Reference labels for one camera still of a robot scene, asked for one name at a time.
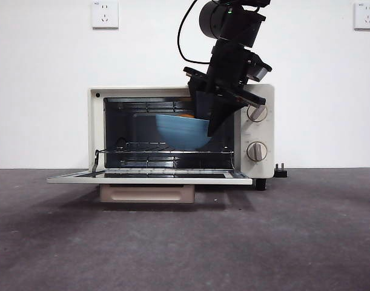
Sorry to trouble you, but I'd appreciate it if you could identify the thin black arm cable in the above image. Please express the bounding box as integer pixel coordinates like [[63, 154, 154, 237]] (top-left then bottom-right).
[[177, 0, 211, 65]]

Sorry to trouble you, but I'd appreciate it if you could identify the pale grey right wrist camera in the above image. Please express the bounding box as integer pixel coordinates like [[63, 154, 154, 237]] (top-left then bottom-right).
[[247, 54, 273, 82]]

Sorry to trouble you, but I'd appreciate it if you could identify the oven wire rack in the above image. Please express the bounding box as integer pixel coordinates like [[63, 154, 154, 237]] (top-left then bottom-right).
[[96, 141, 236, 156]]

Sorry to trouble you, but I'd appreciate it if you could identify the cream Toshiba toaster oven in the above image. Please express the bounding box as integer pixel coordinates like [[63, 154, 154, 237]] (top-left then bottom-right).
[[87, 84, 276, 191]]

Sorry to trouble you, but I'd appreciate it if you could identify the blue ribbed bowl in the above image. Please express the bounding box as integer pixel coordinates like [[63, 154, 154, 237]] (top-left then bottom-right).
[[155, 114, 213, 150]]

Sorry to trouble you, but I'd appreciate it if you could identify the black power plug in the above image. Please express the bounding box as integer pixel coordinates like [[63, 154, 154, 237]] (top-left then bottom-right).
[[274, 162, 288, 178]]

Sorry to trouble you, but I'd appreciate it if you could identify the white wall socket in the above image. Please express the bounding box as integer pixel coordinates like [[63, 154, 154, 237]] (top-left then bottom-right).
[[91, 1, 119, 30], [353, 2, 370, 31]]

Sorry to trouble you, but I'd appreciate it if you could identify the beige oven temperature knob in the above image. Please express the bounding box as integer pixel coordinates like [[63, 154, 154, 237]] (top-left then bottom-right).
[[246, 102, 268, 124]]

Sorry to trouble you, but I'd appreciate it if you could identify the oven door with beige handle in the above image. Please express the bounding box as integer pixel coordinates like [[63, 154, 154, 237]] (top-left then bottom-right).
[[47, 169, 254, 204]]

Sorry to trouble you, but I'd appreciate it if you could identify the beige oven timer knob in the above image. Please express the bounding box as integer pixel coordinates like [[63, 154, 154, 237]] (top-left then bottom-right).
[[246, 141, 268, 163]]

